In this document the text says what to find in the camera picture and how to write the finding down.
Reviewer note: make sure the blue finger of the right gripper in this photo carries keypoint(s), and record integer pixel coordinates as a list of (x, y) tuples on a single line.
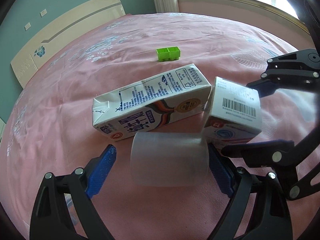
[(283, 157), (298, 70)]

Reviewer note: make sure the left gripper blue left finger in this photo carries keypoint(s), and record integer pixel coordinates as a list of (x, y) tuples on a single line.
[(50, 217)]

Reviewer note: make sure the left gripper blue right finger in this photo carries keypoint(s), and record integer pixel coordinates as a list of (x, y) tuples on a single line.
[(270, 217)]

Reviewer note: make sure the white barcode medicine box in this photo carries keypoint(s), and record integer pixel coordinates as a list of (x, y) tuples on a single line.
[(233, 114)]

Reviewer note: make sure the translucent plastic cup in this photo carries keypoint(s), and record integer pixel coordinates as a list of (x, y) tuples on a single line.
[(169, 159)]

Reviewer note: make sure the white milk carton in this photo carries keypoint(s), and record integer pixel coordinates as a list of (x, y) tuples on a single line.
[(151, 103)]

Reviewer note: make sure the green plastic block tray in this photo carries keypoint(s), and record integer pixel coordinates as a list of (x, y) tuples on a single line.
[(168, 54)]

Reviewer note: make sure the pink floral bed sheet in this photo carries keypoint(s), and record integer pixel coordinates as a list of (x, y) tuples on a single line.
[(167, 126)]

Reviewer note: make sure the white wardrobe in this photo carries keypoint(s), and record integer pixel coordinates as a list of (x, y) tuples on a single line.
[(2, 127)]

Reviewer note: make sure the cream wooden headboard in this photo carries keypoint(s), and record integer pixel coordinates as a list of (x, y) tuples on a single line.
[(60, 32)]

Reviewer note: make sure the white wall socket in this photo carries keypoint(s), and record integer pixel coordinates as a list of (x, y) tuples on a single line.
[(27, 26)]

